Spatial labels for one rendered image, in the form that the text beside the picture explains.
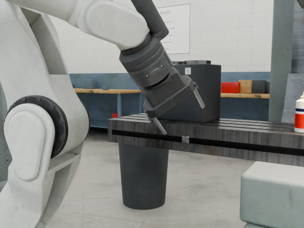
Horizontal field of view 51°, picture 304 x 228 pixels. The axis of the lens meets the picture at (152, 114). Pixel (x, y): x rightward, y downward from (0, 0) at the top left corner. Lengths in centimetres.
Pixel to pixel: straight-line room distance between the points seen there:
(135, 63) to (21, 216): 43
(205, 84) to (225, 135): 19
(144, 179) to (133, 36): 218
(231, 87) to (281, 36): 346
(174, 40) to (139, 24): 528
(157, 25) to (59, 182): 45
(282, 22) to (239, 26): 408
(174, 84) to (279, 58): 77
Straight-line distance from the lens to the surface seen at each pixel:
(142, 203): 277
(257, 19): 539
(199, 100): 72
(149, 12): 61
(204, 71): 102
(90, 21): 55
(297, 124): 92
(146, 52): 60
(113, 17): 56
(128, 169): 270
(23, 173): 70
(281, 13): 139
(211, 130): 93
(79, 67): 716
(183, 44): 576
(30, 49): 72
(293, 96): 131
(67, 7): 57
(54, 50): 80
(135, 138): 106
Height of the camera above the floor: 110
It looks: 6 degrees down
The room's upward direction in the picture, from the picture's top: straight up
